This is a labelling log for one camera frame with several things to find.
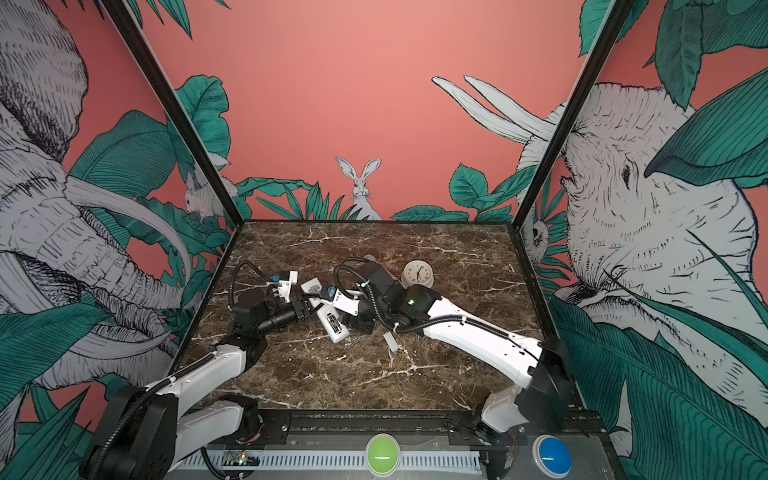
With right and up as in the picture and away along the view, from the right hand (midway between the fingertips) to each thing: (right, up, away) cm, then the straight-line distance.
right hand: (338, 307), depth 70 cm
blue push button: (+51, -36, 0) cm, 63 cm away
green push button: (+11, -35, -1) cm, 37 cm away
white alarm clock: (+21, +6, +30) cm, 38 cm away
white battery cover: (+12, -14, +19) cm, 27 cm away
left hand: (-4, +1, +7) cm, 8 cm away
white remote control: (-4, -3, +7) cm, 9 cm away
